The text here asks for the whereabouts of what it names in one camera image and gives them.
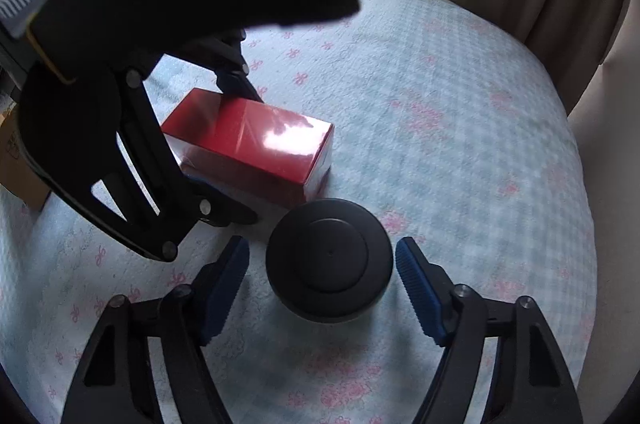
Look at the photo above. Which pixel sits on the black round lid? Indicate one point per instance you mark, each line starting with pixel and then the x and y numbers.
pixel 327 254

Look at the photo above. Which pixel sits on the cardboard box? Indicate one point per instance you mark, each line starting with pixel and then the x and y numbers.
pixel 20 184

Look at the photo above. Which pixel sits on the floral checked bed sheet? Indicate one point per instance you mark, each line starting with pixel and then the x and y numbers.
pixel 450 153

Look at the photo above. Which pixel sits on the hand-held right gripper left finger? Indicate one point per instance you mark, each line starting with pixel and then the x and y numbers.
pixel 225 294

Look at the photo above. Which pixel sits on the red rectangular box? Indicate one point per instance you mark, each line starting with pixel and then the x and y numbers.
pixel 260 148

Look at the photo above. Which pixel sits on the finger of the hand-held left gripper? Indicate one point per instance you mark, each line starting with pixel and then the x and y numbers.
pixel 210 209
pixel 237 86

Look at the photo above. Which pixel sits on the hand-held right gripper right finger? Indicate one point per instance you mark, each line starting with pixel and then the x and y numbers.
pixel 420 299

